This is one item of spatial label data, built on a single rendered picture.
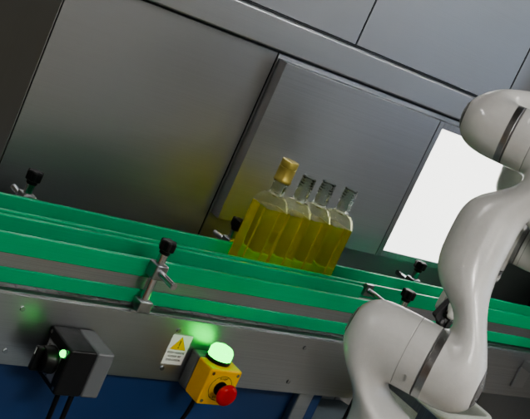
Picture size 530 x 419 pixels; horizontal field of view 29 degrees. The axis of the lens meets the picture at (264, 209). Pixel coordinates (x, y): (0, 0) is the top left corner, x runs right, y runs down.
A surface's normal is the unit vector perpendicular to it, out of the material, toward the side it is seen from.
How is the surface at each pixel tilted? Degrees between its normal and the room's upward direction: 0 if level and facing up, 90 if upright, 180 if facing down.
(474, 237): 74
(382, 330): 63
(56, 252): 90
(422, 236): 90
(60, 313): 90
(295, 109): 90
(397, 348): 81
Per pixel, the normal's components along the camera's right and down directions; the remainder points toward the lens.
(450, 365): -0.16, -0.24
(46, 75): 0.53, 0.42
